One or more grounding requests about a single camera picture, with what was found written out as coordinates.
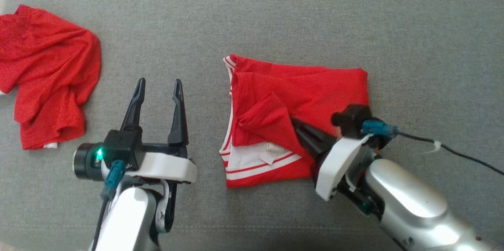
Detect red white basketball jersey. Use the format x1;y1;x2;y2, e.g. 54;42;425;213
220;54;371;188

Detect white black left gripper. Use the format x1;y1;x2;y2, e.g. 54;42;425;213
120;78;197;233

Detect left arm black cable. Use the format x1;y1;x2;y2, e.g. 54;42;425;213
91;160;127;251

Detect red basketball shorts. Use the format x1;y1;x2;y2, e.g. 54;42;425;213
0;4;102;150

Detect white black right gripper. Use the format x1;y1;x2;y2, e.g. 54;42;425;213
291;117;385;217

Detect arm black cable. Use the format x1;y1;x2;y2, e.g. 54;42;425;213
361;120;504;176
91;160;127;251

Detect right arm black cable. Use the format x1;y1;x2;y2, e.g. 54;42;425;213
361;120;504;176

